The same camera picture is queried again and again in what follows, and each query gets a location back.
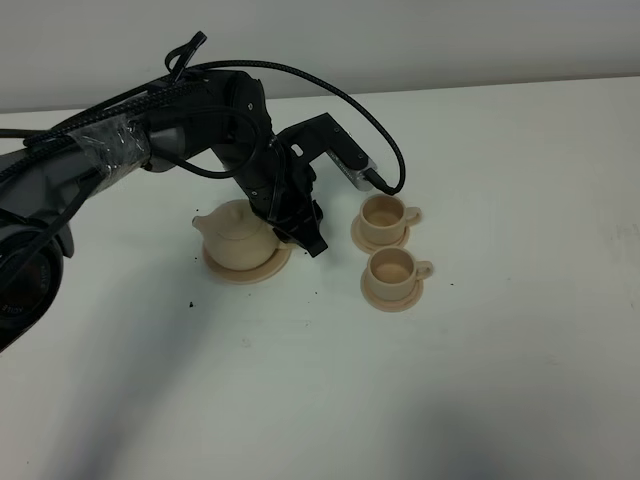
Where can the beige teapot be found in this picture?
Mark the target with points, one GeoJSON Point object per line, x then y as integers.
{"type": "Point", "coordinates": [236, 238]}

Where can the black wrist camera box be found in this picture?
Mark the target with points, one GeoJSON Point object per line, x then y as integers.
{"type": "Point", "coordinates": [323, 135]}

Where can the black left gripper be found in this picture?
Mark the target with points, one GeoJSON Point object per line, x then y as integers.
{"type": "Point", "coordinates": [279, 186]}

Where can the beige cup saucer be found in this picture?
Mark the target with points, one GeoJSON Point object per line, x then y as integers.
{"type": "Point", "coordinates": [368, 246]}
{"type": "Point", "coordinates": [391, 306]}

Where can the beige far cup saucer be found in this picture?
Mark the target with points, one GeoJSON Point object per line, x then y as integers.
{"type": "Point", "coordinates": [368, 246]}

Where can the beige far teacup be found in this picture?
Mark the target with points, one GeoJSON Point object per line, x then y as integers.
{"type": "Point", "coordinates": [381, 215]}

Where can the beige near cup saucer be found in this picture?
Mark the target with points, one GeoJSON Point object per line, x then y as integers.
{"type": "Point", "coordinates": [391, 306]}

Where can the beige teapot saucer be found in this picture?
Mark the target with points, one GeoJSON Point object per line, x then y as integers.
{"type": "Point", "coordinates": [261, 273]}

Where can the beige near teacup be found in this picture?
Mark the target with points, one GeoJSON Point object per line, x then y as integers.
{"type": "Point", "coordinates": [393, 273]}

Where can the beige teacup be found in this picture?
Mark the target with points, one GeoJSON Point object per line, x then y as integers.
{"type": "Point", "coordinates": [393, 273]}
{"type": "Point", "coordinates": [381, 215]}

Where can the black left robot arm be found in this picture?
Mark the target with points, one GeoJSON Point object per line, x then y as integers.
{"type": "Point", "coordinates": [212, 124]}

